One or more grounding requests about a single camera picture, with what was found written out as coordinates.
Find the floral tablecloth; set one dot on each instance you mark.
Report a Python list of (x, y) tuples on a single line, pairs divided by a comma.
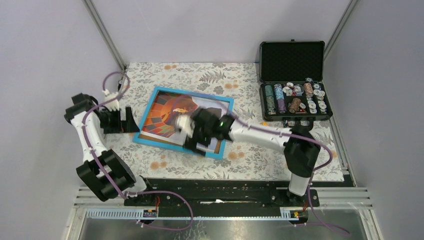
[(241, 161)]

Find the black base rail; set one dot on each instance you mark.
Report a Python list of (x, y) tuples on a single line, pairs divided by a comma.
[(184, 208)]

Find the hot air balloon photo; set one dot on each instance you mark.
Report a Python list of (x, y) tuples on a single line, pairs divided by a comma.
[(162, 119)]

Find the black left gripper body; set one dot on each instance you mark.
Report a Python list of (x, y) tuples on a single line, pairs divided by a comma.
[(110, 121)]

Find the blue poker chip stack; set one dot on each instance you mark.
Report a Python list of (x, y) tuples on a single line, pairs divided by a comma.
[(279, 94)]

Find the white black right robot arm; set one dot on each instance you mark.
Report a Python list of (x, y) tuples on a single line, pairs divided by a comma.
[(297, 145)]

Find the aluminium frame rails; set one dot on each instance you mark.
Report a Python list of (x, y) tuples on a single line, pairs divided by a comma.
[(321, 197)]

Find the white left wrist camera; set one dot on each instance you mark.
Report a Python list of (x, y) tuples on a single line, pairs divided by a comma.
[(111, 100)]

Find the brown poker chip stack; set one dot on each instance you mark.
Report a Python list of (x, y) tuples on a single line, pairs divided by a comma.
[(308, 90)]

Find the black poker chip case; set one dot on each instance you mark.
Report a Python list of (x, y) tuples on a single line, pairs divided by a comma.
[(292, 64)]

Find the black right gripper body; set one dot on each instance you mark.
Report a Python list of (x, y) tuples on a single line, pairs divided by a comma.
[(201, 136)]

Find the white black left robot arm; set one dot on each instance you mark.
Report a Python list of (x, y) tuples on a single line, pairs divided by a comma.
[(103, 171)]

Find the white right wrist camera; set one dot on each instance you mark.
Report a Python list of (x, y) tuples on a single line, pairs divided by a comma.
[(185, 124)]

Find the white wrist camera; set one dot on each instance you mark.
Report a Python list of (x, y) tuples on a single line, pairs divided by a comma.
[(111, 100), (185, 124)]

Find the green poker chip stack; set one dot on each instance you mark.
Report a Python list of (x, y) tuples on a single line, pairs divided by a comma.
[(269, 97)]

